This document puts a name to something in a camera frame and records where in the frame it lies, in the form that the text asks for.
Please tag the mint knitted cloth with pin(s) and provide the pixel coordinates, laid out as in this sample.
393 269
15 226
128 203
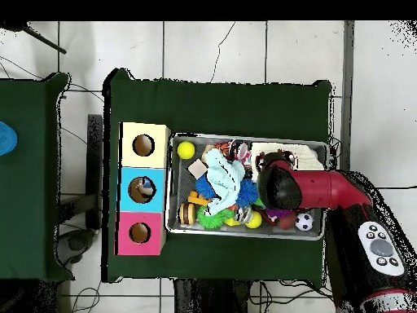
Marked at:
224 179

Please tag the yellow smooth ball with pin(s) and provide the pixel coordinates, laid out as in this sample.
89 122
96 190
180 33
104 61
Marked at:
186 150

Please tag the crushed black can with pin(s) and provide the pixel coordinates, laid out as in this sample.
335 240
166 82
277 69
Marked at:
239 150

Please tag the blue roll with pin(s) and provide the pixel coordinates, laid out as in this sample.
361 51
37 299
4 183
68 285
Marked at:
6 138

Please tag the small soccer ball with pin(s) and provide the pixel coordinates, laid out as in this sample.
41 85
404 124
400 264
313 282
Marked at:
304 221

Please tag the tiger plush toy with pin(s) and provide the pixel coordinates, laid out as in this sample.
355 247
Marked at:
224 146

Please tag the wooden yo-yo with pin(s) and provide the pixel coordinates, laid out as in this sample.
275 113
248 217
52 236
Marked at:
187 214

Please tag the purple spiky ball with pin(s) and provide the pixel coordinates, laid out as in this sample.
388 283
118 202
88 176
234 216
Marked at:
278 214

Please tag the wooden cube block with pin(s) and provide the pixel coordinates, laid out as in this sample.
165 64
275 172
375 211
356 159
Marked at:
197 168

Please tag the large blue spiky ball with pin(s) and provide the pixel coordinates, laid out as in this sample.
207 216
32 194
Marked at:
247 195

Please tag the dark green table cloth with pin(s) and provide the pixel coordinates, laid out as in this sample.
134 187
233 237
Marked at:
228 107

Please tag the green spiky toy with eyes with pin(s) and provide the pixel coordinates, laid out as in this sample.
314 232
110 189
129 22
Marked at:
213 220

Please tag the cream knitted cloth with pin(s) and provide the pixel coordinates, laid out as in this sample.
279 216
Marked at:
308 156

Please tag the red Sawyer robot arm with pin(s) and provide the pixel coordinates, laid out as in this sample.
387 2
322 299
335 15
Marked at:
325 190

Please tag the green covered side table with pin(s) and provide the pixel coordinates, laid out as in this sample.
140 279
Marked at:
29 195

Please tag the silver mesh bin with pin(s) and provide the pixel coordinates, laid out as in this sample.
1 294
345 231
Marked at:
182 182

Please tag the wooden box with three holes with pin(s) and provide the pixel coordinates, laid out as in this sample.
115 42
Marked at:
143 163

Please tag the black stand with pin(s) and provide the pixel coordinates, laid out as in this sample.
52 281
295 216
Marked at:
94 163

